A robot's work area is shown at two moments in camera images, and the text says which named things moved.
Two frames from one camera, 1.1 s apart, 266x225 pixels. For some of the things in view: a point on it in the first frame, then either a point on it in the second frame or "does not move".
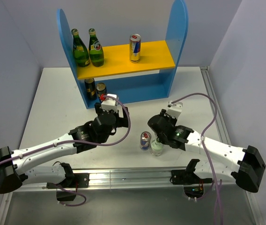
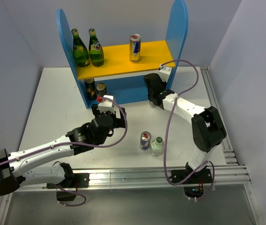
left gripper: x=121 y=121 does not move
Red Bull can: x=135 y=41 does not move
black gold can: x=101 y=88 does not move
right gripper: x=163 y=112 to x=164 y=83
